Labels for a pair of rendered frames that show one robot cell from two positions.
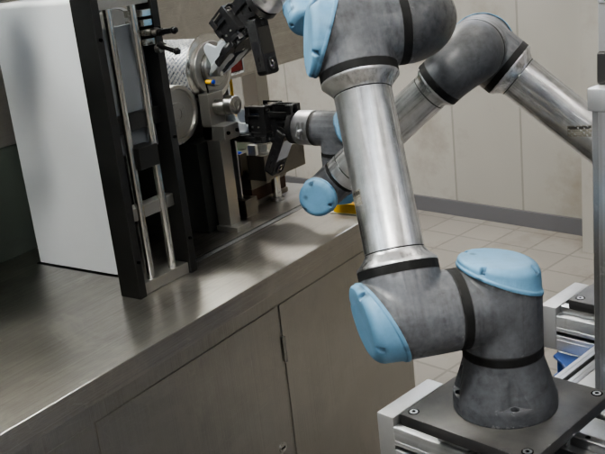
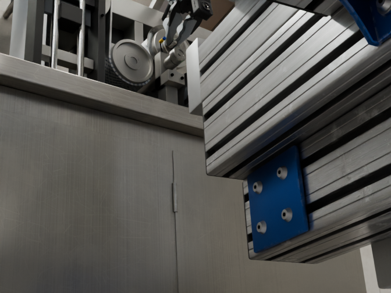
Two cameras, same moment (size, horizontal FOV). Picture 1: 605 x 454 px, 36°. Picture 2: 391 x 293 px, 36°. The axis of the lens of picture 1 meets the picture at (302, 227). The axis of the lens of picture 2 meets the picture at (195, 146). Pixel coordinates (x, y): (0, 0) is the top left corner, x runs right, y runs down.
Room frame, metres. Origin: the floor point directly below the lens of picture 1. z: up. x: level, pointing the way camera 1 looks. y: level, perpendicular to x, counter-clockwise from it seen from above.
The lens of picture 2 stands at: (0.68, -0.27, 0.36)
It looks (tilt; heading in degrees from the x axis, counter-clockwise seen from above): 23 degrees up; 16
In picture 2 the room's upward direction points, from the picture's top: 3 degrees counter-clockwise
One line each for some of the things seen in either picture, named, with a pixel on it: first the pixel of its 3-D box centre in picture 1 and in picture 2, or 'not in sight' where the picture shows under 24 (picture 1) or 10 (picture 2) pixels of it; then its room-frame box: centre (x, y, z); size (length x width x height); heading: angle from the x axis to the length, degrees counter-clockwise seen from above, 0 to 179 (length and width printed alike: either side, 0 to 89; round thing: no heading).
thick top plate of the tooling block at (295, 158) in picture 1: (220, 156); not in sight; (2.24, 0.18, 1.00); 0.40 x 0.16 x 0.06; 54
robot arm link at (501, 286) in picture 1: (495, 299); not in sight; (1.20, -0.26, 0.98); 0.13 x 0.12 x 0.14; 99
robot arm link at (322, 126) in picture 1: (337, 130); not in sight; (1.89, -0.09, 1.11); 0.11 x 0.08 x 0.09; 54
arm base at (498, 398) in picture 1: (503, 372); not in sight; (1.21, -0.27, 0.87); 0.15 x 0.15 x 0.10
